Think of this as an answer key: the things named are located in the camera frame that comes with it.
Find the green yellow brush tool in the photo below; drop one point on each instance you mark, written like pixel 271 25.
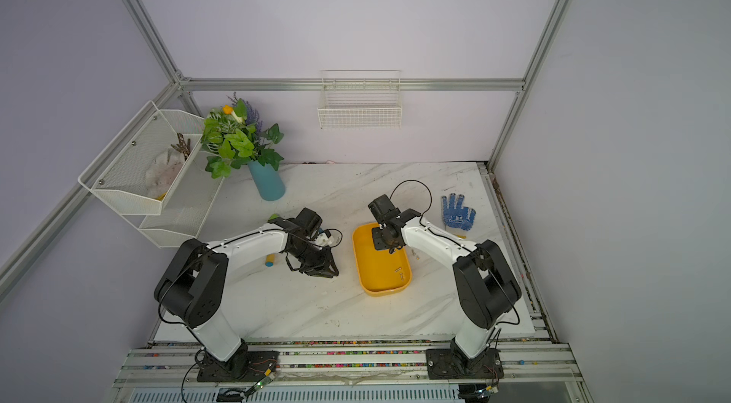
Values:
pixel 271 258

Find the yellow plastic storage box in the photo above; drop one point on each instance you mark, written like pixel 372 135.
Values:
pixel 380 273

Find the teal vase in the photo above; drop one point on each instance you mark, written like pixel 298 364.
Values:
pixel 267 181

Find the brown twigs in shelf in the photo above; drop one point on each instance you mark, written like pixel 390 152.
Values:
pixel 183 146

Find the white mesh wall shelf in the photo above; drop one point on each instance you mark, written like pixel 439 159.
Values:
pixel 117 177

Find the aluminium rail platform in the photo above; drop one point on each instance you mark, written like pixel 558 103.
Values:
pixel 352 371

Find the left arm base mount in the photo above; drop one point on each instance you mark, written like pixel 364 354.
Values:
pixel 244 366

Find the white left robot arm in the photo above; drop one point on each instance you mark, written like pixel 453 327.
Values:
pixel 192 288

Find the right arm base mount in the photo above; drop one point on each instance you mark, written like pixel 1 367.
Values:
pixel 452 363

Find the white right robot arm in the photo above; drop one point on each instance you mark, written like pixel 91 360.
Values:
pixel 486 286

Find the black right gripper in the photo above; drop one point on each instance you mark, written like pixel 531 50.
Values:
pixel 379 241

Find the white wire wall basket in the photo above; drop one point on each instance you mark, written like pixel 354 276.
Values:
pixel 360 99

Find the blue dotted work glove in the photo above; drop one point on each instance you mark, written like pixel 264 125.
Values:
pixel 457 217

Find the green artificial plant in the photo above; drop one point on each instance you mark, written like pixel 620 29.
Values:
pixel 235 135

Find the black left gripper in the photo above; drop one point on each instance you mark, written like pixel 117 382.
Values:
pixel 324 264

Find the white cloth in shelf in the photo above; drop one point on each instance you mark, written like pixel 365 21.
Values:
pixel 162 173

